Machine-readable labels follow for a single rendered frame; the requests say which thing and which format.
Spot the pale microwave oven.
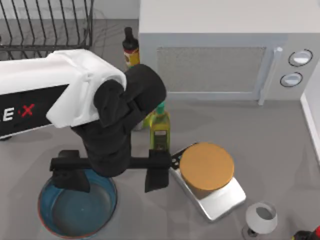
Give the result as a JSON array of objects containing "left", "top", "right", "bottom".
[{"left": 138, "top": 0, "right": 320, "bottom": 106}]

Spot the yellow oil bottle green cap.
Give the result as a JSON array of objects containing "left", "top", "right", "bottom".
[{"left": 148, "top": 100, "right": 172, "bottom": 152}]

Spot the pale microwave door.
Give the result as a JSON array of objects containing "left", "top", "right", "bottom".
[{"left": 139, "top": 33, "right": 286, "bottom": 101}]

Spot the pale microwave door handle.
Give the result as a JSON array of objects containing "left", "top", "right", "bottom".
[{"left": 258, "top": 46, "right": 284, "bottom": 106}]

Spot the black and red bottle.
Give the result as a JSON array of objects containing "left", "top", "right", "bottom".
[{"left": 291, "top": 224, "right": 320, "bottom": 240}]

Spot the dark bottle with yellow label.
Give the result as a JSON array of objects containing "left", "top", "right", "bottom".
[{"left": 122, "top": 26, "right": 141, "bottom": 69}]

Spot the silver kitchen scale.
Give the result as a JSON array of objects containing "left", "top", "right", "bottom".
[{"left": 169, "top": 142, "right": 247, "bottom": 223}]

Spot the black wire dish rack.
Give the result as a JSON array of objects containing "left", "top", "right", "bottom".
[{"left": 0, "top": 0, "right": 95, "bottom": 61}]

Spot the blue bowl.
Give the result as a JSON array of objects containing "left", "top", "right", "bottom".
[{"left": 37, "top": 169, "right": 118, "bottom": 240}]

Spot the white microwave knob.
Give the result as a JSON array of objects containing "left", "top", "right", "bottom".
[
  {"left": 279, "top": 72, "right": 304, "bottom": 88},
  {"left": 288, "top": 49, "right": 314, "bottom": 68}
]

